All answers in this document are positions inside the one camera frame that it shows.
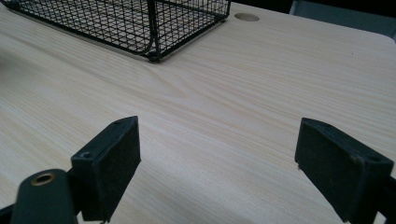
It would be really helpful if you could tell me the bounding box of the round table cable hole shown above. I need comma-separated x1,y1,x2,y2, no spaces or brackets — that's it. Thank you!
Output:
233,12,261,22

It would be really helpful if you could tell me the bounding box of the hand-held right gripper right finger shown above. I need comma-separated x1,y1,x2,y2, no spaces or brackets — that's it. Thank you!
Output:
294,117,395,224

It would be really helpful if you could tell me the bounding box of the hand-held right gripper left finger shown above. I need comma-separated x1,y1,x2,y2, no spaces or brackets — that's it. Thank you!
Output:
70,115,142,224

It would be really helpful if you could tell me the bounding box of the grey chair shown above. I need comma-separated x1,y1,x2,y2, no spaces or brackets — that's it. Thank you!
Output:
289,0,396,41

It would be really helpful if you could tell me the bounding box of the black wire mesh basket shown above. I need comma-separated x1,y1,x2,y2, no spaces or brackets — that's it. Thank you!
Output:
0,0,232,63

